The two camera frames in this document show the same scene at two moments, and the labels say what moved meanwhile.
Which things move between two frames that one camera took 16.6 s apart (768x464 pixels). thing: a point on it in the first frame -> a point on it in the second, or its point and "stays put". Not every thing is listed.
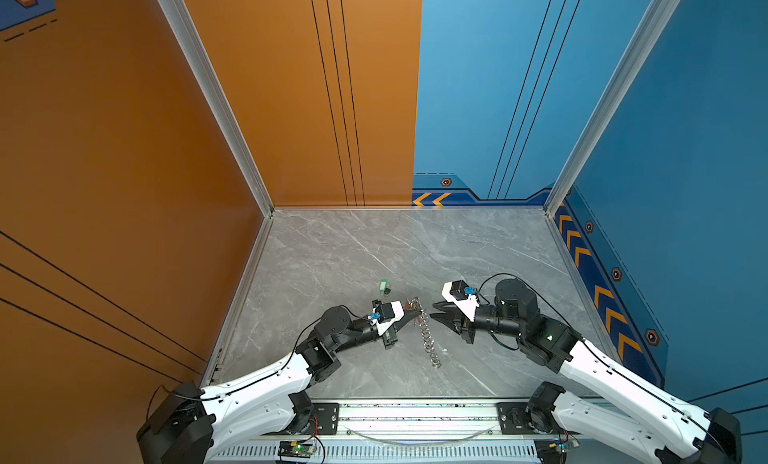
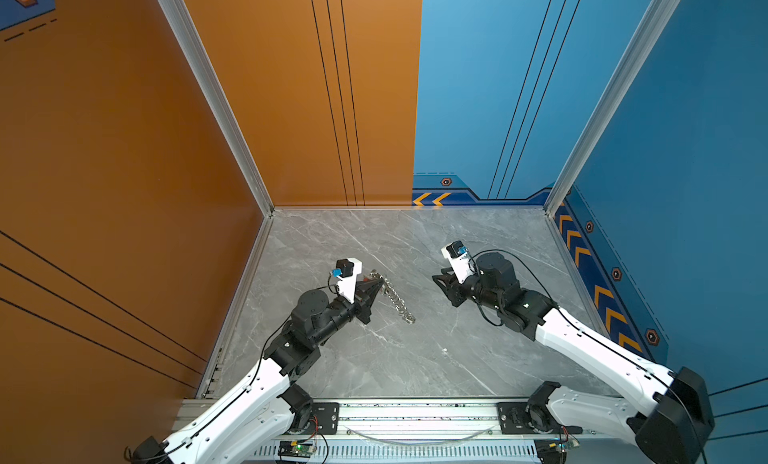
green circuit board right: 554,451 stays put
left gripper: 386,339 -> 365,290
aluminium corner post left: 172,3 stays put
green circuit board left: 295,448 stays put
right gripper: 456,322 -> 451,286
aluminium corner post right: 668,0 stays put
